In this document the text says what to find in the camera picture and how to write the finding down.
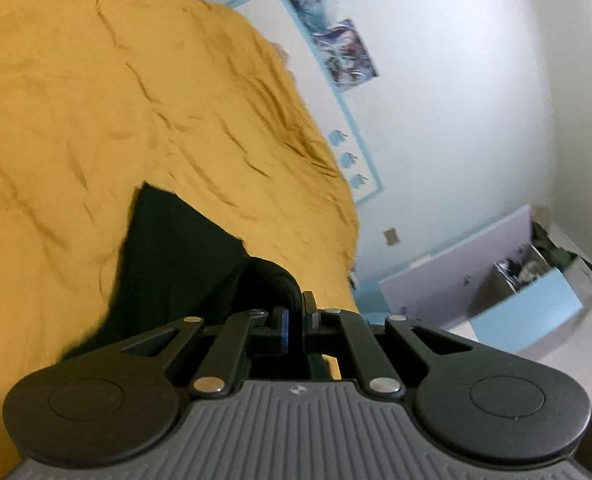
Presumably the white blue bed headboard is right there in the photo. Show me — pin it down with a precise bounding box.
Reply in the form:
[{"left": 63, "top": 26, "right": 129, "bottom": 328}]
[{"left": 228, "top": 0, "right": 383, "bottom": 205}]

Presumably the wall light switch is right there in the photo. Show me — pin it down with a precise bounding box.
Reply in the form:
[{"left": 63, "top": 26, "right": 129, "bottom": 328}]
[{"left": 383, "top": 228, "right": 400, "bottom": 246}]

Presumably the mustard yellow quilt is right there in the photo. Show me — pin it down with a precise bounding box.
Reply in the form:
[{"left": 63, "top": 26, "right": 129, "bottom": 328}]
[{"left": 0, "top": 0, "right": 359, "bottom": 478}]

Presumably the black long sleeve shirt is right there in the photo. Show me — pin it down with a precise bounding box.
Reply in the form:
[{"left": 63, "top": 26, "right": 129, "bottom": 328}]
[{"left": 62, "top": 181, "right": 305, "bottom": 361}]

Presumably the blue purple wardrobe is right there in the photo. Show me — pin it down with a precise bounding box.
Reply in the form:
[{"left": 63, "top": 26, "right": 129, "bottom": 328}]
[{"left": 378, "top": 206, "right": 592, "bottom": 360}]

